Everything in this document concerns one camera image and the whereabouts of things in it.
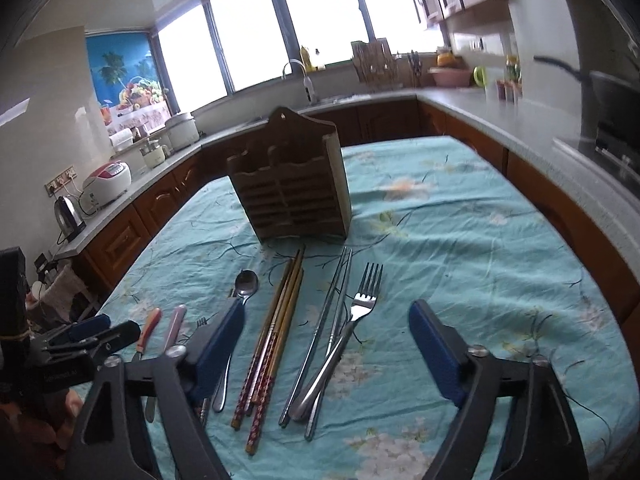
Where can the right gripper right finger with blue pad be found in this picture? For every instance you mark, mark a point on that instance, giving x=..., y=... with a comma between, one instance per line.
x=541, y=439

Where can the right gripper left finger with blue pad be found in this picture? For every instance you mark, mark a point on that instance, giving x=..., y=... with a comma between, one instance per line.
x=112, y=439

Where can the large stainless steel fork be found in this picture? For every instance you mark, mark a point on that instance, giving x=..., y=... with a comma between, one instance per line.
x=362, y=305

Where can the small dark fork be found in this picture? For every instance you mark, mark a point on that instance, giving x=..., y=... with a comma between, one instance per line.
x=201, y=341

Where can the person's left hand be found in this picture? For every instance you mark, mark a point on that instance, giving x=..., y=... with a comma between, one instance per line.
x=33, y=449

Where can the lower wooden counter cabinets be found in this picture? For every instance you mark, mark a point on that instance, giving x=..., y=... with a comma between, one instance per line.
x=113, y=248

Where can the wooden chopstick red patterned end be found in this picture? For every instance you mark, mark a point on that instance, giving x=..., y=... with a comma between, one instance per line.
x=252, y=374

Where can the stainless electric kettle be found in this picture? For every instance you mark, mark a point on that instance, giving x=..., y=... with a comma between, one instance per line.
x=68, y=215

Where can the teal floral tablecloth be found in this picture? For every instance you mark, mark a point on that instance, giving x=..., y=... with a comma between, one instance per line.
x=447, y=228

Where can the white red rice cooker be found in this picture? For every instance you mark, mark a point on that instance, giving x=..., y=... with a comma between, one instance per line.
x=106, y=184

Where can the small cream blender jar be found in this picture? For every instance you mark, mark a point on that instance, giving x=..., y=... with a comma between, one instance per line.
x=153, y=153

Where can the white pot cooker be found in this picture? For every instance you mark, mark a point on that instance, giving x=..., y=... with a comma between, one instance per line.
x=182, y=131

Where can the wooden utensil holder box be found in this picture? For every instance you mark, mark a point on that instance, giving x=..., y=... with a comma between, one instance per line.
x=291, y=181

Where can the tropical fruit poster blind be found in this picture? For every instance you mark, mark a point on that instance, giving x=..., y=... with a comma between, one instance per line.
x=126, y=81

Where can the gas stove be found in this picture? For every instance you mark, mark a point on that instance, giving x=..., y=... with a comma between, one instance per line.
x=606, y=153

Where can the black wok pan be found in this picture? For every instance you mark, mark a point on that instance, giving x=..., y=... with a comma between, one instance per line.
x=618, y=97

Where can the condiment bottles group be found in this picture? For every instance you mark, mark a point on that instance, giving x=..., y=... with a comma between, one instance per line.
x=509, y=87

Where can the pink plastic basin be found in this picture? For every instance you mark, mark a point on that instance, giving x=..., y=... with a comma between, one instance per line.
x=447, y=77

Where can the yellow dish soap bottle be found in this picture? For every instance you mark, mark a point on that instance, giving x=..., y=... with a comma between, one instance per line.
x=305, y=58

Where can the wooden dish rack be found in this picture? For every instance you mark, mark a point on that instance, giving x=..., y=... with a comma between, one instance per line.
x=375, y=64

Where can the orange handled knife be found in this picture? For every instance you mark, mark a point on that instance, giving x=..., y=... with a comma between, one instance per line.
x=149, y=325

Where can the pink handled knife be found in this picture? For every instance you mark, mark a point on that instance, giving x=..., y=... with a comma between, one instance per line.
x=169, y=341

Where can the wall power socket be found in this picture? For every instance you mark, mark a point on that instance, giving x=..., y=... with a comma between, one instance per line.
x=66, y=177

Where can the kitchen window frame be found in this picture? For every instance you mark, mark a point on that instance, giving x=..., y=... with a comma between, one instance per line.
x=220, y=47

